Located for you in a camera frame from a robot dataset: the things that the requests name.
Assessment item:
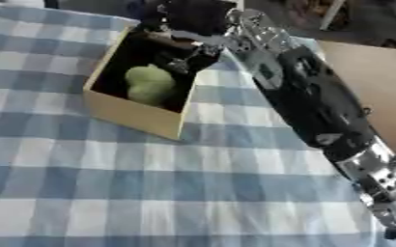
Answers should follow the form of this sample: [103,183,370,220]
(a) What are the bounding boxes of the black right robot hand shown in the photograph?
[140,0,240,75]

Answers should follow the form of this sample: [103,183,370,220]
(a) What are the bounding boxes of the tan cardboard box black inside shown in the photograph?
[81,23,227,142]

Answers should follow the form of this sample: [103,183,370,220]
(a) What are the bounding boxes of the green soft toy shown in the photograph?
[122,63,180,107]

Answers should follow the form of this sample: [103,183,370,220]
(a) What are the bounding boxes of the white furniture leg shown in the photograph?
[318,0,351,32]

